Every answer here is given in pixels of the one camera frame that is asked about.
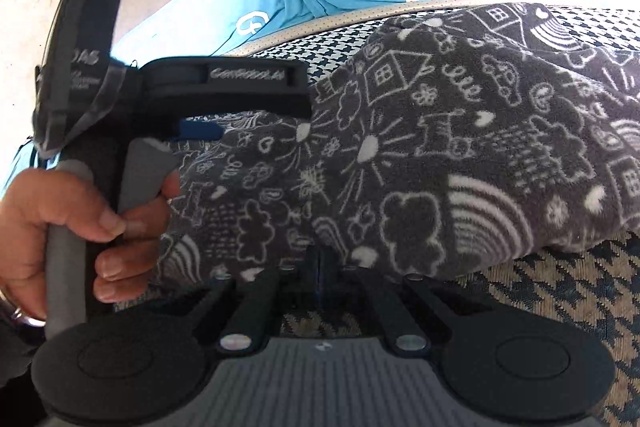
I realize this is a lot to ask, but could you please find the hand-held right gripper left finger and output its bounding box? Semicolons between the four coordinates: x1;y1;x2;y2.
145;247;319;355

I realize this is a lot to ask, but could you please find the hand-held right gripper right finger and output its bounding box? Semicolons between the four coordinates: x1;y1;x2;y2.
319;247;501;355

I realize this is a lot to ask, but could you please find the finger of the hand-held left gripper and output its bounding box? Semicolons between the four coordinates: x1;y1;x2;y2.
170;121;225;142
220;87;314;120

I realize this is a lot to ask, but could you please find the grey patterned fleece jacket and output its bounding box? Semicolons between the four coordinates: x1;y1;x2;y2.
112;2;640;343

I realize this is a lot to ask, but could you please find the person's left hand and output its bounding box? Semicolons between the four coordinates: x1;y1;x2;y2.
0;166;182;329

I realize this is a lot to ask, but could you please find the houndstooth sofa seat cover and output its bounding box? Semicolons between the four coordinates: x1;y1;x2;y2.
112;0;640;427

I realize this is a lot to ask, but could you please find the silver bracelet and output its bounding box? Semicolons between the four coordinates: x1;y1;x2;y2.
0;292;47;329

